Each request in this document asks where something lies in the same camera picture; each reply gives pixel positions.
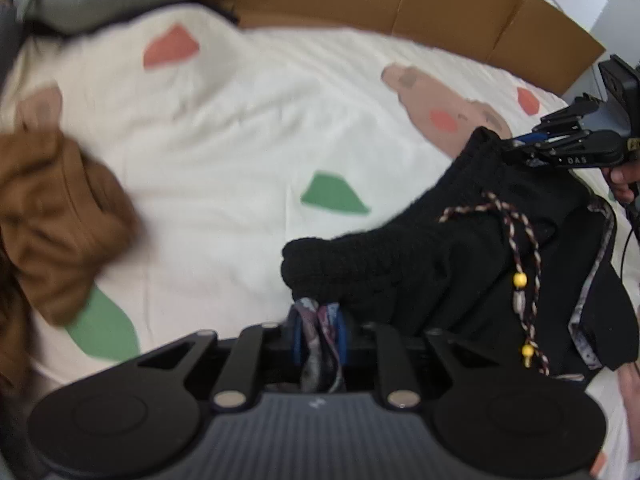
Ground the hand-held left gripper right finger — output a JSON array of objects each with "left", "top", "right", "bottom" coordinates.
[{"left": 333, "top": 308, "right": 507, "bottom": 410}]

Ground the person's right hand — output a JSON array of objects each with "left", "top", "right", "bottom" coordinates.
[{"left": 602, "top": 165, "right": 640, "bottom": 207}]

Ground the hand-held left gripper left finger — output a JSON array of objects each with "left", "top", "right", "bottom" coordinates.
[{"left": 135, "top": 306, "right": 305, "bottom": 409}]

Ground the brown garment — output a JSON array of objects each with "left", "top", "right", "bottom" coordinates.
[{"left": 0, "top": 127, "right": 141, "bottom": 401}]

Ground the cream bear-print bed sheet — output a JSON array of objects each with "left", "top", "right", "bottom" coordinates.
[{"left": 0, "top": 2, "right": 640, "bottom": 480}]

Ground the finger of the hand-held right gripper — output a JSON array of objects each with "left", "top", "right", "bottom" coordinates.
[
  {"left": 539, "top": 94, "right": 602, "bottom": 135},
  {"left": 499, "top": 131, "right": 582, "bottom": 168}
]

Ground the black cable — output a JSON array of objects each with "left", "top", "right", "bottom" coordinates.
[{"left": 619, "top": 200, "right": 640, "bottom": 291}]

